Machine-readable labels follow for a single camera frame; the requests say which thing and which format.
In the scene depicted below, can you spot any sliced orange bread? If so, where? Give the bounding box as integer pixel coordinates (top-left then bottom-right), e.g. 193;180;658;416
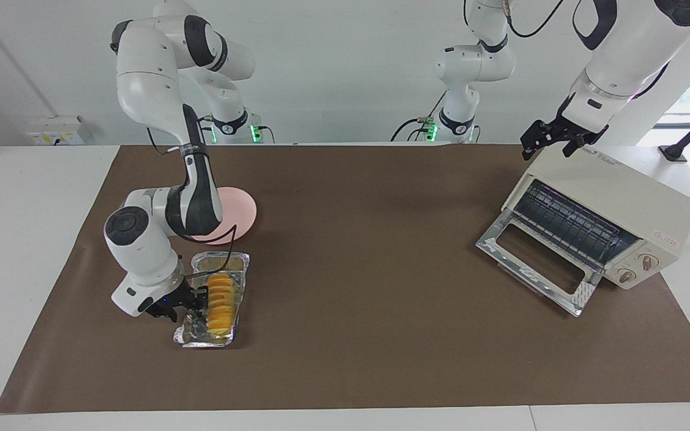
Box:
205;273;241;336

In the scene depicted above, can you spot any aluminium foil tray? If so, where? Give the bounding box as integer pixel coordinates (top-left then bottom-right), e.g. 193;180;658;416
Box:
172;251;252;350

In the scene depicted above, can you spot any cream toaster oven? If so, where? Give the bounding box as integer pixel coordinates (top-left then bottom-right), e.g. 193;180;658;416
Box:
501;144;690;292

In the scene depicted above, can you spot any glass oven door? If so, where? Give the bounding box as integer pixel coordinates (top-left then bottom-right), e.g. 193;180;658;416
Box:
476;208;607;317

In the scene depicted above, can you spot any pink round plate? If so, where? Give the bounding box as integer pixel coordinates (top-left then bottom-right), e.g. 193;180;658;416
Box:
192;187;258;245

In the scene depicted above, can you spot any brown table mat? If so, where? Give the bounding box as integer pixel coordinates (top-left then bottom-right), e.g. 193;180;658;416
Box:
0;144;690;414

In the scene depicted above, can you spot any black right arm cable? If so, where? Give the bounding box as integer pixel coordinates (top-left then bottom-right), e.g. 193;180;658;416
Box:
146;102;240;280

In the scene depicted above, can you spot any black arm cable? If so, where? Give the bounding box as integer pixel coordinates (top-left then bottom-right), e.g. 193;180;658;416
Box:
146;102;240;280
464;0;567;40

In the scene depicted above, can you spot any metal oven wire rack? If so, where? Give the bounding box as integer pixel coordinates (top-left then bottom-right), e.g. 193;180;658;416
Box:
513;180;643;268

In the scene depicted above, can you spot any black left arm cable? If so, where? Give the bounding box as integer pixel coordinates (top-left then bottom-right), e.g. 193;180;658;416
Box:
464;0;567;40

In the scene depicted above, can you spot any black left base cable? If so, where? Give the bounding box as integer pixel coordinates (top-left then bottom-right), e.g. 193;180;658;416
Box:
389;90;449;143

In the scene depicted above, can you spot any white wall socket box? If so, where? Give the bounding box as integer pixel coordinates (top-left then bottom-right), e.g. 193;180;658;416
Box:
26;115;86;146

